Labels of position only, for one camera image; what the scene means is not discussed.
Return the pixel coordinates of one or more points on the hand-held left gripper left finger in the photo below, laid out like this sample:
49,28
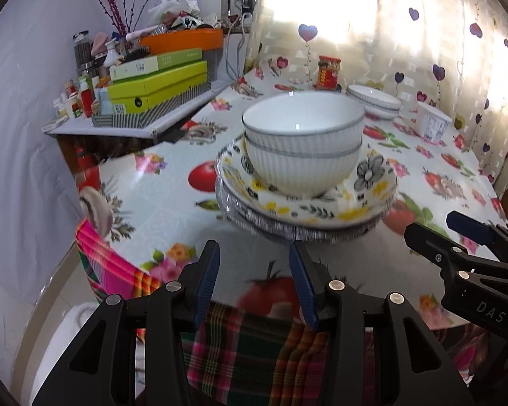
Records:
207,283

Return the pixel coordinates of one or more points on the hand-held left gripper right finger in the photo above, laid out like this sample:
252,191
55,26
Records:
302,287

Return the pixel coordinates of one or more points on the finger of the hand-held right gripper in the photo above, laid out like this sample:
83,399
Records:
436,247
474,226

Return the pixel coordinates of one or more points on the floral ceramic plate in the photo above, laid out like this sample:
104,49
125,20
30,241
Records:
364,177

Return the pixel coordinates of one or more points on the white ribbed bowl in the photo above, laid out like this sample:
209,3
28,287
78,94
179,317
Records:
300,173
305,110

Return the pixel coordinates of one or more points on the plaid cloth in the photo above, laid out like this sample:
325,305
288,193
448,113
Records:
245,355

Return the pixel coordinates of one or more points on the vegetable-print tablecloth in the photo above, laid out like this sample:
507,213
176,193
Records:
173,203

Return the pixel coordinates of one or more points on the white plastic tub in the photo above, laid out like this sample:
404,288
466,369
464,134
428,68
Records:
432,122

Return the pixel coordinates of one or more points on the striped storage box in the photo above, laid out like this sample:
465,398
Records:
169,112

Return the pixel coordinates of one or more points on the red-lidded sauce jar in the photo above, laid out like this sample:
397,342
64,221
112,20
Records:
328,74

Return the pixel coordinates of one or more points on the cluster of small bottles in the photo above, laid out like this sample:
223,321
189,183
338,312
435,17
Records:
78,97

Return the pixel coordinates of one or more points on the flat sage green box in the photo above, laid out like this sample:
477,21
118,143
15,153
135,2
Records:
161,61

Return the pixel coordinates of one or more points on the black hairbrush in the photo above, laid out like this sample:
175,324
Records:
135,54

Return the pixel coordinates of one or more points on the orange box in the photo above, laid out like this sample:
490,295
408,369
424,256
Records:
182,41

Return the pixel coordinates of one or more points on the heart-print curtain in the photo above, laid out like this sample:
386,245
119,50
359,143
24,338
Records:
364,8

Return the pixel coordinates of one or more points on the dark glass jar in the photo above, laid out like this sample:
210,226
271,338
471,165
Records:
83,50

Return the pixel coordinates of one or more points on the pile of plastic packets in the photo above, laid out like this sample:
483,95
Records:
182,12

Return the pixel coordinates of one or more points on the red decorative branches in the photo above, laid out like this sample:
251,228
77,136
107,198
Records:
110,0

